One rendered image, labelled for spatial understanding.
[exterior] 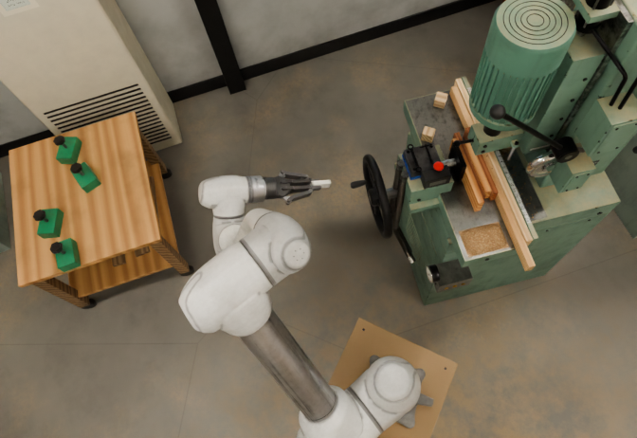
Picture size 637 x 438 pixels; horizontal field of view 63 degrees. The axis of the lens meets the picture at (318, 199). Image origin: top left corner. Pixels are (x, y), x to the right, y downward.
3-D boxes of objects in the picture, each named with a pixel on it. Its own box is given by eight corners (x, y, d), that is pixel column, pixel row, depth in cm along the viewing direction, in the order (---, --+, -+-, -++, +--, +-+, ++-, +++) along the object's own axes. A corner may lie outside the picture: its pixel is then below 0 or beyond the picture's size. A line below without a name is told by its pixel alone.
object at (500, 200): (449, 94, 179) (450, 86, 176) (454, 92, 179) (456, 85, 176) (524, 271, 151) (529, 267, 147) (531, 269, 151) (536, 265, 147)
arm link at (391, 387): (429, 393, 160) (437, 385, 140) (384, 433, 156) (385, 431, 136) (393, 351, 166) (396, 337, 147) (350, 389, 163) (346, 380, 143)
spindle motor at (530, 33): (459, 86, 145) (482, 0, 117) (520, 71, 145) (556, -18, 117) (482, 138, 137) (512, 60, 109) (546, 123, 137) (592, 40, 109)
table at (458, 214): (376, 116, 185) (376, 105, 179) (460, 96, 186) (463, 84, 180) (431, 276, 159) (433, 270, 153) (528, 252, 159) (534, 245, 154)
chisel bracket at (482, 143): (465, 139, 161) (470, 124, 154) (509, 129, 162) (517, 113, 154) (474, 159, 158) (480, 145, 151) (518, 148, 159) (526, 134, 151)
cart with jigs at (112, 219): (69, 201, 278) (-9, 136, 220) (172, 167, 281) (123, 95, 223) (84, 318, 249) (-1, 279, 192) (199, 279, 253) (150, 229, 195)
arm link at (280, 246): (277, 197, 127) (231, 231, 124) (304, 216, 111) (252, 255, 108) (303, 238, 132) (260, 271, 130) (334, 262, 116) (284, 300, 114)
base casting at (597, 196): (405, 144, 194) (407, 131, 186) (554, 107, 195) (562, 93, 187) (445, 255, 175) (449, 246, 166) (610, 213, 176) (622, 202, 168)
